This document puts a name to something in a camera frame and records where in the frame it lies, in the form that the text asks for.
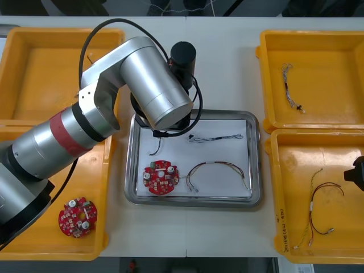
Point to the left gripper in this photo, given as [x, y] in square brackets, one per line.
[139, 115]

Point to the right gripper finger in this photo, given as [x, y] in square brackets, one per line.
[359, 163]
[355, 176]

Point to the round red circuit board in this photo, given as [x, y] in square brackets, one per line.
[76, 219]
[159, 182]

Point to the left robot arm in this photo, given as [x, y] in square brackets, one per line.
[153, 76]

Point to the steel tray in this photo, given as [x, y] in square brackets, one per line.
[131, 170]

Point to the yellow-orange plastic bin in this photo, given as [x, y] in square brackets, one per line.
[42, 244]
[290, 176]
[34, 85]
[318, 57]

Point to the white paper sheet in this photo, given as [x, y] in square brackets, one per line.
[221, 153]

